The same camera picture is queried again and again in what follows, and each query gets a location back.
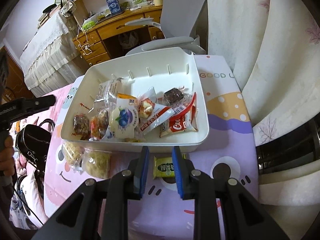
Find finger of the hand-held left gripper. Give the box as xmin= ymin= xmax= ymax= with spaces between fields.
xmin=15 ymin=95 xmax=57 ymax=117

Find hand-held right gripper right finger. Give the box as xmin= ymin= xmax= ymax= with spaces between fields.
xmin=172 ymin=146 xmax=290 ymax=240

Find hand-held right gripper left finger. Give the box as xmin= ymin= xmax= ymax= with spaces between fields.
xmin=32 ymin=146 xmax=150 ymax=240

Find green snack packet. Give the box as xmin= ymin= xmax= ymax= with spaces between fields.
xmin=153 ymin=155 xmax=187 ymax=180

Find red and white wafer packet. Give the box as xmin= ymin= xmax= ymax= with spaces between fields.
xmin=160 ymin=107 xmax=199 ymax=138

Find clear rice cracker packet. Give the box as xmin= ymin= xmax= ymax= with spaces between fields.
xmin=81 ymin=149 xmax=112 ymax=180
xmin=61 ymin=141 xmax=84 ymax=170

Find small nut bar packet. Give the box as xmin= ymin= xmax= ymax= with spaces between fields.
xmin=89 ymin=111 xmax=110 ymax=140
xmin=73 ymin=114 xmax=90 ymax=137

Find clear pack white sweets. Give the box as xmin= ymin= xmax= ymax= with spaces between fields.
xmin=108 ymin=99 xmax=141 ymax=139

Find red and white bread packet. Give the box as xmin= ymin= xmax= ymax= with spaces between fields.
xmin=136 ymin=86 xmax=180 ymax=133

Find white and orange bar packet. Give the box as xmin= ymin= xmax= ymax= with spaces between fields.
xmin=117 ymin=93 xmax=138 ymax=105

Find clear pastry packet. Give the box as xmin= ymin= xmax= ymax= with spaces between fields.
xmin=94 ymin=78 xmax=125 ymax=105

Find brown brownie packet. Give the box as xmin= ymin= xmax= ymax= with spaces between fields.
xmin=162 ymin=86 xmax=198 ymax=113

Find white plastic storage box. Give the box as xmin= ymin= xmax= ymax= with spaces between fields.
xmin=61 ymin=47 xmax=210 ymax=153

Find person's left hand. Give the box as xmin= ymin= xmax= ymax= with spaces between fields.
xmin=0 ymin=135 xmax=17 ymax=178

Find pink blanket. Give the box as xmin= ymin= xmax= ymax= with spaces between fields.
xmin=10 ymin=86 xmax=75 ymax=230

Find wooden door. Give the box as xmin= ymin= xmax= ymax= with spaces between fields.
xmin=0 ymin=45 xmax=34 ymax=105

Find black handbag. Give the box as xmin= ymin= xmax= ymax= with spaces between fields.
xmin=15 ymin=119 xmax=57 ymax=205

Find cartoon print fleece blanket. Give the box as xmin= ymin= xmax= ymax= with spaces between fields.
xmin=10 ymin=120 xmax=28 ymax=173

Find white lace cover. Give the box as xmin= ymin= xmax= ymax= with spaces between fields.
xmin=19 ymin=11 xmax=92 ymax=98

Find cartoon printed tablecloth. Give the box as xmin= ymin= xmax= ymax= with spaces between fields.
xmin=44 ymin=54 xmax=260 ymax=240

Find stack of books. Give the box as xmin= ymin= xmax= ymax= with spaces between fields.
xmin=37 ymin=6 xmax=62 ymax=28

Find floral cloth bag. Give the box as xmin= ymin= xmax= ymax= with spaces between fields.
xmin=60 ymin=1 xmax=77 ymax=18

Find wooden desk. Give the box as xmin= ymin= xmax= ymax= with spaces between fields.
xmin=72 ymin=4 xmax=167 ymax=68

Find trash bag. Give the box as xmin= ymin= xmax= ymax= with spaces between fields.
xmin=118 ymin=32 xmax=139 ymax=49

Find blue gift bag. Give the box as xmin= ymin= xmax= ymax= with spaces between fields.
xmin=105 ymin=0 xmax=122 ymax=14

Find white floral curtain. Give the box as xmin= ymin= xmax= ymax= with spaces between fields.
xmin=205 ymin=0 xmax=320 ymax=240

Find grey office chair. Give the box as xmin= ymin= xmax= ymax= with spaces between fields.
xmin=124 ymin=0 xmax=208 ymax=57

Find white charger cable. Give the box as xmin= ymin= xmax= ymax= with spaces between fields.
xmin=76 ymin=27 xmax=92 ymax=55

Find dark window frame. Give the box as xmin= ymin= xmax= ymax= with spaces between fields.
xmin=252 ymin=119 xmax=320 ymax=173

